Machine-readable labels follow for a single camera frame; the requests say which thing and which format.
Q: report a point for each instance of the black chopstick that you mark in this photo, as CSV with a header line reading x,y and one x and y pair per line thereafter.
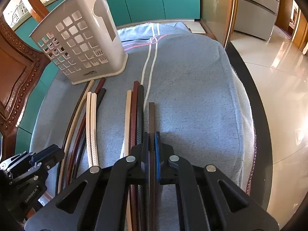
x,y
89,125

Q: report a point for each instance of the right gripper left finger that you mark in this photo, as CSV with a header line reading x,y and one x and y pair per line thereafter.
x,y
145,156

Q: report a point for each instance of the grey perforated utensil holder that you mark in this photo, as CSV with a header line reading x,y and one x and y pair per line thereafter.
x,y
81,39

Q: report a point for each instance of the wooden glass door frame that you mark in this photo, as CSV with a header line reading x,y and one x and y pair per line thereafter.
x,y
218,17

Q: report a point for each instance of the cream textured chopstick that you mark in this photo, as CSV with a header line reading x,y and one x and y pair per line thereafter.
x,y
88,135
93,130

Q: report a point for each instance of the blue towel cloth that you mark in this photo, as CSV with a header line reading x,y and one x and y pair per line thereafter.
x,y
201,106

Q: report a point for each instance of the carved wooden chair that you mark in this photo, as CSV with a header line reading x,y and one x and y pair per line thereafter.
x,y
21,69

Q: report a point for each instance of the grey drawer cabinet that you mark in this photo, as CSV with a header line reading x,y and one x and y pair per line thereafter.
x,y
256,17

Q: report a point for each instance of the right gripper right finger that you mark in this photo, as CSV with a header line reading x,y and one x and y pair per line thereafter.
x,y
158,155

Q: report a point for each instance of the beige chopstick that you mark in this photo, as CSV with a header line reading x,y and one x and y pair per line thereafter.
x,y
75,125

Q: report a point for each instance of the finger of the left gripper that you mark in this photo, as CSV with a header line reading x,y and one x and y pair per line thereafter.
x,y
48,157

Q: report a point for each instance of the reddish brown chopstick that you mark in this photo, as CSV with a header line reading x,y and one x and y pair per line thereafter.
x,y
83,129

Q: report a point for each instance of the maroon chopstick group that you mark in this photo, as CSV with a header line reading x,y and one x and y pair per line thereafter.
x,y
134,221

